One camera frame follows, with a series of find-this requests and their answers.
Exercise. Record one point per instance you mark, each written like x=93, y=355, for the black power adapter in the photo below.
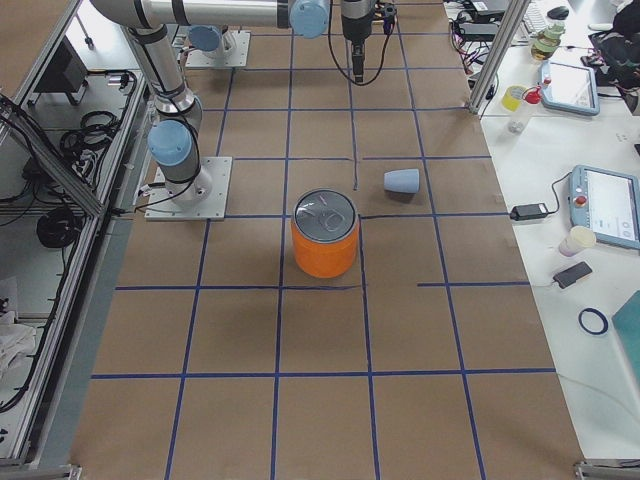
x=525, y=212

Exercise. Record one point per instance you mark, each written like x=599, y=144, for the light blue plastic cup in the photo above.
x=404, y=181

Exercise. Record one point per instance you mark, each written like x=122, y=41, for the near blue teach pendant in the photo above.
x=607, y=203

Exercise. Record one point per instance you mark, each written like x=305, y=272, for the white crumpled cloth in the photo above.
x=17, y=341

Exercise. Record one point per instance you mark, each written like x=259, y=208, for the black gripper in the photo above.
x=355, y=20

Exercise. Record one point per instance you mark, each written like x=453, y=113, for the yellow tape roll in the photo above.
x=512, y=97

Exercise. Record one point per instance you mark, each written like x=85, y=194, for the far blue teach pendant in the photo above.
x=569, y=88

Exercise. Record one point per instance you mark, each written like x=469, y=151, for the aluminium frame post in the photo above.
x=502, y=41

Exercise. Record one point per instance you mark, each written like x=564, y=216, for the black smartphone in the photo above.
x=572, y=275

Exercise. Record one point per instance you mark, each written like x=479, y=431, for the orange can-shaped container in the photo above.
x=324, y=228

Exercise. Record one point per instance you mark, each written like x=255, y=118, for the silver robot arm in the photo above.
x=211, y=40
x=173, y=143

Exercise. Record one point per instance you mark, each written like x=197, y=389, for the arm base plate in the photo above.
x=205, y=199
x=232, y=52

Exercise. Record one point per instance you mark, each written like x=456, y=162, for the white paper cup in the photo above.
x=577, y=240

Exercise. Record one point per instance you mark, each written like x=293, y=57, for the glass jar with lid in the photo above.
x=547, y=42

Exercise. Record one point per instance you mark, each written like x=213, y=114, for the teal box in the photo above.
x=626, y=324

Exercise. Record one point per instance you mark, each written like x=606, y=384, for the blue teach pendant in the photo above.
x=569, y=88
x=607, y=203

